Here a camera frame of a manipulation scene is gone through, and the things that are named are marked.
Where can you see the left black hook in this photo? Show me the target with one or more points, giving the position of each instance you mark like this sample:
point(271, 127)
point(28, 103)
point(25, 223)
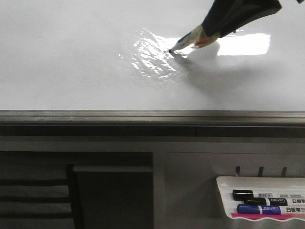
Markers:
point(237, 171)

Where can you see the black hook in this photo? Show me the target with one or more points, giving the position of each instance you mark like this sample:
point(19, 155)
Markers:
point(284, 171)
point(237, 171)
point(260, 171)

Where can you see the middle black barrel marker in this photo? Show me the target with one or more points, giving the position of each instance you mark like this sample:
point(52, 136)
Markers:
point(275, 201)

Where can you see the middle black hook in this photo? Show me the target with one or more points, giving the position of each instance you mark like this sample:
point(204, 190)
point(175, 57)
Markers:
point(260, 171)

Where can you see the white whiteboard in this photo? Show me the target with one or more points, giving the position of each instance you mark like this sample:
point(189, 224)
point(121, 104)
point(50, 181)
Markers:
point(112, 55)

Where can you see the upper black capped marker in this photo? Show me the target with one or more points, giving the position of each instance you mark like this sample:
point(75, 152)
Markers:
point(239, 194)

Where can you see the grey whiteboard bottom frame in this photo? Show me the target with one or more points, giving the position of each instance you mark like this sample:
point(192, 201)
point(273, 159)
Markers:
point(205, 123)

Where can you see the white plastic marker tray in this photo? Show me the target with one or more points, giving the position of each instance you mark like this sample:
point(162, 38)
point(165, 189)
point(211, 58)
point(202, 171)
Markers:
point(234, 220)

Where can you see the taped white whiteboard marker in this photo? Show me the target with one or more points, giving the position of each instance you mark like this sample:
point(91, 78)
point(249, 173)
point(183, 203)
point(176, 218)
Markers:
point(198, 38)

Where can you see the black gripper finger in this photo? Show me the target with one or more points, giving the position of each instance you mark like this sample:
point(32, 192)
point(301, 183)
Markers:
point(247, 11)
point(224, 17)

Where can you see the dark chair backrest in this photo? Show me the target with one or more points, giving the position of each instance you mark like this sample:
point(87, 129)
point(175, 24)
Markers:
point(39, 197)

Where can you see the blue capped marker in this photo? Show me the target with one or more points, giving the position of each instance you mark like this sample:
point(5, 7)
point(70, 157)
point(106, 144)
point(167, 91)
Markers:
point(270, 210)

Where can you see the right black hook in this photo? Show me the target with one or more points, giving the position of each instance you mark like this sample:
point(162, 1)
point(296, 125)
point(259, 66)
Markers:
point(284, 171)

